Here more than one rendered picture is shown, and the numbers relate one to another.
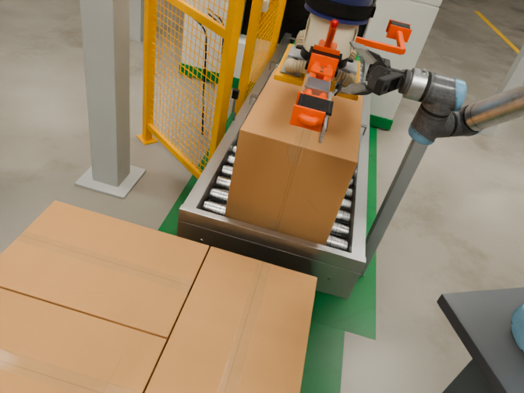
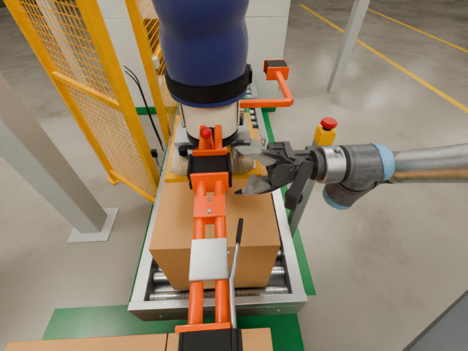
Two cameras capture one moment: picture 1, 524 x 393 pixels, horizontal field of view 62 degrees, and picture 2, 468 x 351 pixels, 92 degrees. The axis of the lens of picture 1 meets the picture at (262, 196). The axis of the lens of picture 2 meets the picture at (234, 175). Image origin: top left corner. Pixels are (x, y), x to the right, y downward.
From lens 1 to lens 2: 0.93 m
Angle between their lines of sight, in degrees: 11
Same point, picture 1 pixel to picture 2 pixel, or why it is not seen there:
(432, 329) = (349, 267)
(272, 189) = not seen: hidden behind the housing
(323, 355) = (284, 326)
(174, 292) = not seen: outside the picture
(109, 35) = (18, 143)
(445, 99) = (371, 177)
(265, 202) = not seen: hidden behind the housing
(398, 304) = (322, 255)
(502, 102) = (448, 170)
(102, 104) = (51, 191)
